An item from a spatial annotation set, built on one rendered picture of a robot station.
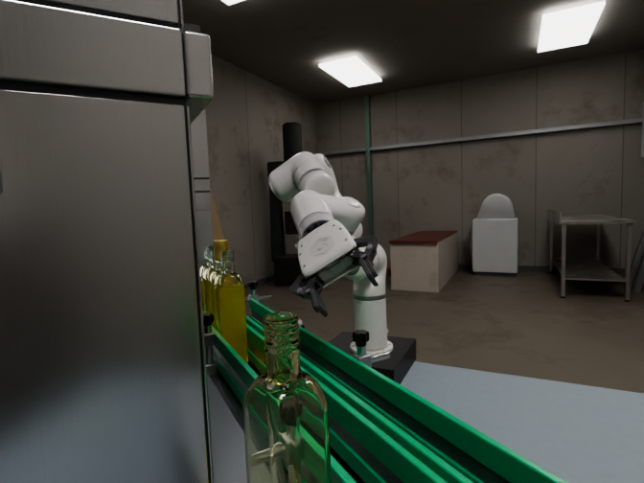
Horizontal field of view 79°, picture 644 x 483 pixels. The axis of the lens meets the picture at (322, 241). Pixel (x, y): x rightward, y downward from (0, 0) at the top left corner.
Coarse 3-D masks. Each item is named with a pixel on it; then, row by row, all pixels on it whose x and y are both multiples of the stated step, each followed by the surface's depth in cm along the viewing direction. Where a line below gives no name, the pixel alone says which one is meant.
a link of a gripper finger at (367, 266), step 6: (366, 246) 63; (372, 246) 63; (366, 252) 63; (372, 252) 63; (360, 258) 61; (372, 258) 63; (366, 264) 61; (366, 270) 59; (372, 270) 59; (372, 276) 58; (372, 282) 59
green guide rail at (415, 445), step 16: (304, 368) 68; (336, 384) 59; (352, 400) 54; (368, 416) 51; (384, 432) 48; (400, 432) 46; (416, 448) 43; (432, 464) 41; (448, 480) 39; (464, 480) 37
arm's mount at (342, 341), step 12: (336, 336) 127; (348, 336) 126; (396, 336) 124; (348, 348) 116; (396, 348) 114; (408, 348) 114; (384, 360) 105; (396, 360) 105; (408, 360) 113; (384, 372) 100; (396, 372) 101
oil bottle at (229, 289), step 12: (228, 276) 85; (240, 276) 87; (216, 288) 87; (228, 288) 85; (240, 288) 86; (216, 300) 88; (228, 300) 85; (240, 300) 86; (216, 312) 89; (228, 312) 85; (240, 312) 86; (228, 324) 85; (240, 324) 87; (228, 336) 86; (240, 336) 87; (240, 348) 87
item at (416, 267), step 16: (400, 240) 567; (416, 240) 557; (432, 240) 548; (448, 240) 623; (400, 256) 561; (416, 256) 551; (432, 256) 541; (448, 256) 624; (400, 272) 563; (416, 272) 553; (432, 272) 543; (448, 272) 625; (400, 288) 566; (416, 288) 555; (432, 288) 545
